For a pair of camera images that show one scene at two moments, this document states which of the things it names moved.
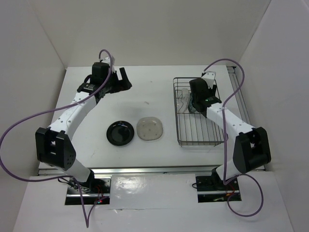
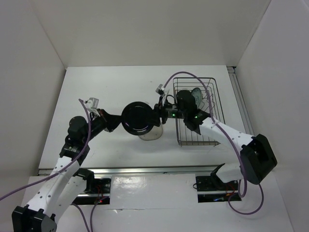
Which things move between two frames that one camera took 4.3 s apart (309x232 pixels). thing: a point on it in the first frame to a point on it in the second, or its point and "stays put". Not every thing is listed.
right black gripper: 212,92 to 159,111
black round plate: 120,133 to 137,118
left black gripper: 120,84 to 110,122
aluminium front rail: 135,170 stays put
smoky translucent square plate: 149,128 stays put
